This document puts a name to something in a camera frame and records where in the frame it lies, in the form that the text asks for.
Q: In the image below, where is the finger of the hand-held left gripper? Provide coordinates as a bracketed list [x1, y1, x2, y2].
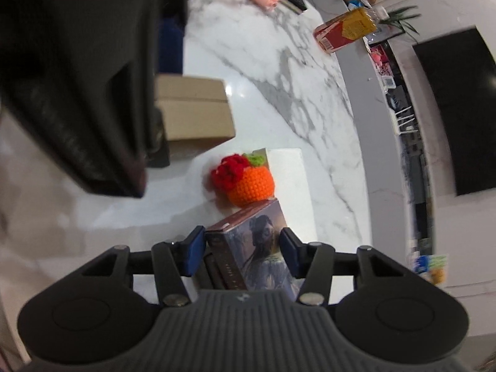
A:
[146, 106, 171, 168]
[157, 0, 196, 75]

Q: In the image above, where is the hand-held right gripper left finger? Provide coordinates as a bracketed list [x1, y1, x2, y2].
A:
[81, 225, 207, 308]

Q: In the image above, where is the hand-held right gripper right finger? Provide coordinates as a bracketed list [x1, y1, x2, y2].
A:
[279, 227, 409, 307]

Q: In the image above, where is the dark picture printed box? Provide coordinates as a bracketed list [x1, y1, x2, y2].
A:
[204, 198, 305, 303]

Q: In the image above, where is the small brown cardboard box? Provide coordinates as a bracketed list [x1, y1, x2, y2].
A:
[154, 75, 236, 161]

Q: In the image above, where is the crocheted orange fruit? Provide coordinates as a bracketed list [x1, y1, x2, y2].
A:
[210, 153, 276, 208]

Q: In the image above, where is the marble television bench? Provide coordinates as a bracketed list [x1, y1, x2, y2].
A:
[308, 0, 438, 256]

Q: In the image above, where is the white router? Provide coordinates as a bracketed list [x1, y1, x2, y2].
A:
[393, 106, 419, 136]

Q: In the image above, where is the amber liquid bottle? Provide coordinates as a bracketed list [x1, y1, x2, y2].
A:
[313, 6, 388, 53]

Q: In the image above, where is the small pink plush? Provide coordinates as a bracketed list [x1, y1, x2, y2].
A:
[370, 44, 392, 74]

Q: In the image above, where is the snake plant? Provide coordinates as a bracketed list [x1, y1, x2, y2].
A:
[382, 6, 421, 43]

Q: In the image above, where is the wall television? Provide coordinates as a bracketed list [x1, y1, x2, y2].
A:
[412, 27, 496, 197]

